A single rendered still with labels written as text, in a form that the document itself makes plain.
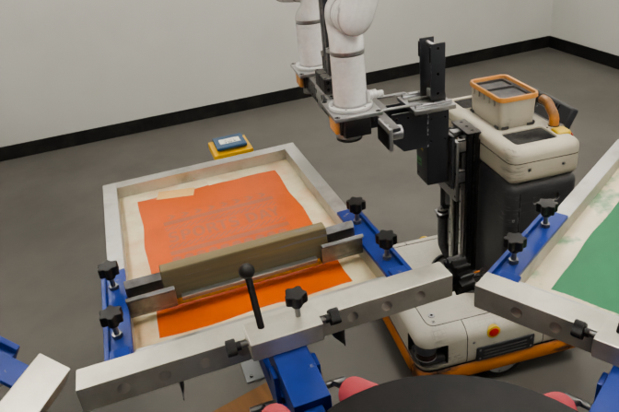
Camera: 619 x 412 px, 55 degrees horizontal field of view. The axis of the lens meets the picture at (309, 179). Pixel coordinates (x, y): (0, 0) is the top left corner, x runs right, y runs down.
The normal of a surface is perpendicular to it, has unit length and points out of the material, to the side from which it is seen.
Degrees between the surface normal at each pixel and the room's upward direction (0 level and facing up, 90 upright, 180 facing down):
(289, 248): 90
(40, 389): 32
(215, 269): 90
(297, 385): 0
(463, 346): 90
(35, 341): 0
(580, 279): 0
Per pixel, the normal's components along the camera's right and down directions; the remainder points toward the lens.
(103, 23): 0.33, 0.41
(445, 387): -0.10, -0.88
